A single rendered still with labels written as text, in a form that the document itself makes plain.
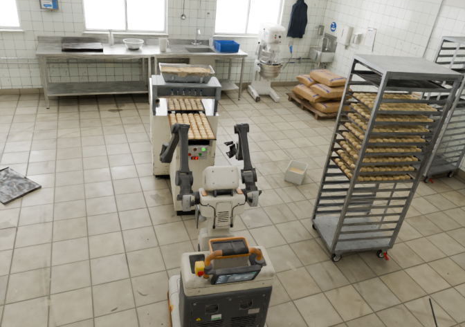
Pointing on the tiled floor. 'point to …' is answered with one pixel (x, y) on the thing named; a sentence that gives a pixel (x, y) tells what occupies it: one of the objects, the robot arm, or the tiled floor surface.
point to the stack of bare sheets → (14, 185)
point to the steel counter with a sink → (117, 50)
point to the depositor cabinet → (162, 123)
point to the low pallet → (311, 108)
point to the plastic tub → (295, 172)
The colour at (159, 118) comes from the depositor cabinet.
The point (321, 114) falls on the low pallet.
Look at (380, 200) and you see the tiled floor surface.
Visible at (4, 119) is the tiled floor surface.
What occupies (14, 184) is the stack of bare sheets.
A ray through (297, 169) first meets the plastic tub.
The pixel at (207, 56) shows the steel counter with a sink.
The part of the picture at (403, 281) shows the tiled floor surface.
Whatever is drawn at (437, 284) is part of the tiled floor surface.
